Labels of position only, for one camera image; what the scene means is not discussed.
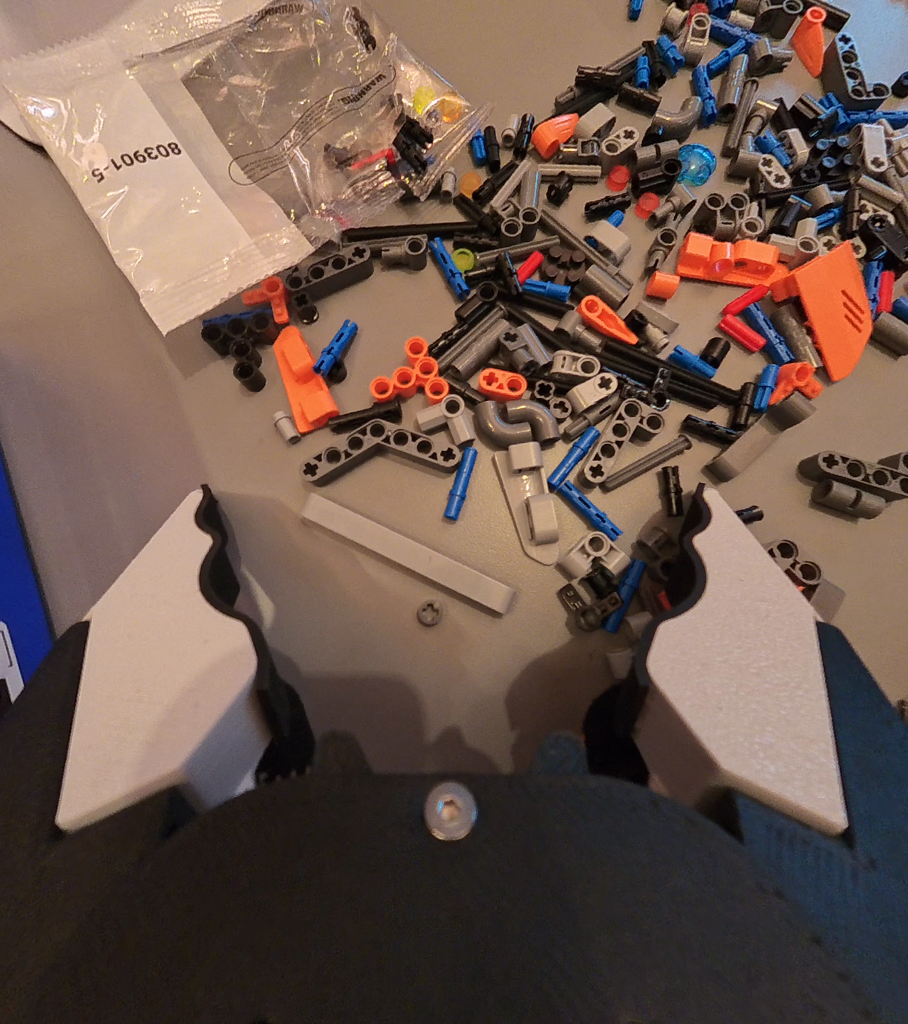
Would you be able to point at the small bag of brick parts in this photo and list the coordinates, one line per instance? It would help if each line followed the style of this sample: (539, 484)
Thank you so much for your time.
(182, 224)

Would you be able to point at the light grey curved panel brick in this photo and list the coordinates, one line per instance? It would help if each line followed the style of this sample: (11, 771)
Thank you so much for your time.
(530, 496)

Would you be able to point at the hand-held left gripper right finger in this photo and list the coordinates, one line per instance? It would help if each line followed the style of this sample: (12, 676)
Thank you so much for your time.
(750, 680)

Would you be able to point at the pile of brick parts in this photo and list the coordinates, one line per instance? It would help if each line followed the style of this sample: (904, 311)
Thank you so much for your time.
(662, 280)

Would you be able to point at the grey desk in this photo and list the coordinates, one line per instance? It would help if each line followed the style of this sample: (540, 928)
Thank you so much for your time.
(102, 384)

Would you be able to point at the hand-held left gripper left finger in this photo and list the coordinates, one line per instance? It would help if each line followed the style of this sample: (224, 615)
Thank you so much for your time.
(150, 680)

